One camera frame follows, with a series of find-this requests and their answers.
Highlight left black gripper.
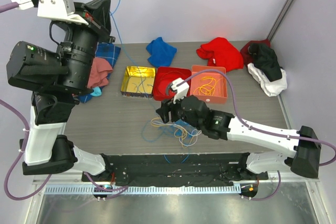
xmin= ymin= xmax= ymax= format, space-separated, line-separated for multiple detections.
xmin=58 ymin=0 xmax=117 ymax=93

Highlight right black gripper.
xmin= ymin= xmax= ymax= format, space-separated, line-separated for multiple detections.
xmin=156 ymin=91 xmax=203 ymax=131

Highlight blue cable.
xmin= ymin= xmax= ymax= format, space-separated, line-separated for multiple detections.
xmin=97 ymin=0 xmax=200 ymax=164

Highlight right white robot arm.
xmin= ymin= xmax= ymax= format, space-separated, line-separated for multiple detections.
xmin=156 ymin=95 xmax=321 ymax=179

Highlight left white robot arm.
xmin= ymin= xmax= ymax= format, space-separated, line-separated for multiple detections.
xmin=6 ymin=0 xmax=114 ymax=182

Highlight red square box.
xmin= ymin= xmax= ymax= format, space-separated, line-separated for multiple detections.
xmin=153 ymin=67 xmax=192 ymax=101

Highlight gold metal tin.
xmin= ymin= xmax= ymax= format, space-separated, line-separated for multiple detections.
xmin=120 ymin=66 xmax=156 ymax=99

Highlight salmon pink square box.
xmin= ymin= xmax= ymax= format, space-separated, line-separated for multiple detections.
xmin=190 ymin=65 xmax=228 ymax=104

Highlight salmon pink cloth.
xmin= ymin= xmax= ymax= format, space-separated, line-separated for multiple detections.
xmin=87 ymin=58 xmax=113 ymax=89

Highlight light blue cloth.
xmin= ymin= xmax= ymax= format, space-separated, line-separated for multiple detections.
xmin=90 ymin=87 xmax=102 ymax=97

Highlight dark red cloth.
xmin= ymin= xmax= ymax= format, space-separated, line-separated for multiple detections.
xmin=240 ymin=39 xmax=271 ymax=67

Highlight white cloth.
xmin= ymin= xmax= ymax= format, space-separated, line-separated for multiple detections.
xmin=247 ymin=63 xmax=288 ymax=97

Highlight black cloth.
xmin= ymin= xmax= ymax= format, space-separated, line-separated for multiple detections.
xmin=248 ymin=43 xmax=282 ymax=82

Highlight grey tape ring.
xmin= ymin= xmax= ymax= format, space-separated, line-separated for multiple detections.
xmin=164 ymin=81 xmax=175 ymax=98

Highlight white cable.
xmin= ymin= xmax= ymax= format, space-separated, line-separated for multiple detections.
xmin=151 ymin=120 xmax=203 ymax=147

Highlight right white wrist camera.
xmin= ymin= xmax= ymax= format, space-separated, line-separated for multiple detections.
xmin=166 ymin=78 xmax=190 ymax=104

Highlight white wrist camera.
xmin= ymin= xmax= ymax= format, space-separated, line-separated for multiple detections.
xmin=166 ymin=78 xmax=190 ymax=104
xmin=10 ymin=0 xmax=90 ymax=26

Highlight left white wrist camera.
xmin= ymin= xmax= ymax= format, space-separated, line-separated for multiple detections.
xmin=10 ymin=0 xmax=90 ymax=26

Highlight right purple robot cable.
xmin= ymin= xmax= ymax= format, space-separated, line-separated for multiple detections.
xmin=181 ymin=68 xmax=336 ymax=166

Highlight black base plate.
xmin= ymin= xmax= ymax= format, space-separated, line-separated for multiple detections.
xmin=81 ymin=153 xmax=269 ymax=187

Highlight white slotted cable duct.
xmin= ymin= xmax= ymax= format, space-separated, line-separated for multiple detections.
xmin=44 ymin=184 xmax=241 ymax=195

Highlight right corner aluminium post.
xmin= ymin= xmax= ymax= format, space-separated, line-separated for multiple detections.
xmin=267 ymin=0 xmax=295 ymax=41

